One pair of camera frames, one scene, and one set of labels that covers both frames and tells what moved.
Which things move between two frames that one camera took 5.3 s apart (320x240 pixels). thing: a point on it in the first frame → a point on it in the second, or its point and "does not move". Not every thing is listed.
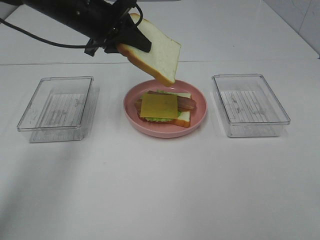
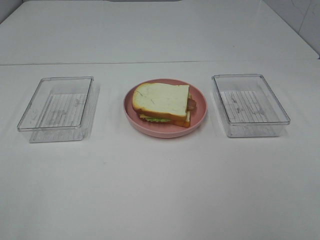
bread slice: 162,61 → 162,100
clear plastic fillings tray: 249,106 does not move
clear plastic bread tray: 62,109 does not move
